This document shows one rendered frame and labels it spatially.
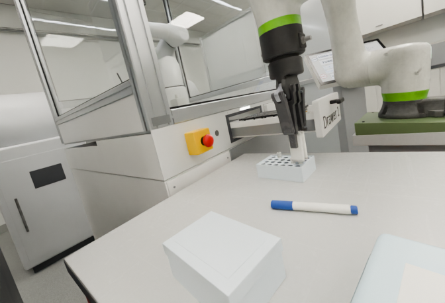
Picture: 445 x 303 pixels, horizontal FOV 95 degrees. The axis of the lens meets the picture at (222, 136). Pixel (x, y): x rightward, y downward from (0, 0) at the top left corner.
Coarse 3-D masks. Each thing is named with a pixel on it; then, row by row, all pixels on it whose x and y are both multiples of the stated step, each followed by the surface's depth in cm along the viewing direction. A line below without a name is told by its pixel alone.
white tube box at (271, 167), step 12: (276, 156) 59; (288, 156) 57; (312, 156) 52; (264, 168) 53; (276, 168) 51; (288, 168) 48; (300, 168) 46; (312, 168) 51; (288, 180) 49; (300, 180) 47
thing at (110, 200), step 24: (240, 144) 86; (264, 144) 101; (288, 144) 123; (72, 168) 117; (192, 168) 65; (216, 168) 73; (96, 192) 99; (120, 192) 80; (144, 192) 67; (168, 192) 58; (96, 216) 110; (120, 216) 87
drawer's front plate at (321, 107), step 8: (328, 96) 67; (336, 96) 77; (312, 104) 59; (320, 104) 59; (328, 104) 67; (336, 104) 76; (320, 112) 58; (328, 112) 66; (336, 112) 75; (320, 120) 58; (328, 120) 65; (336, 120) 74; (320, 128) 59; (328, 128) 65; (320, 136) 59
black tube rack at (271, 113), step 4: (260, 112) 93; (264, 112) 88; (268, 112) 85; (272, 112) 80; (276, 112) 78; (248, 116) 86; (252, 116) 82; (256, 116) 79; (260, 116) 76; (264, 116) 75; (268, 116) 74; (244, 120) 82
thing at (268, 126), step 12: (312, 108) 83; (240, 120) 89; (252, 120) 74; (264, 120) 71; (276, 120) 69; (312, 120) 61; (240, 132) 79; (252, 132) 75; (264, 132) 72; (276, 132) 69
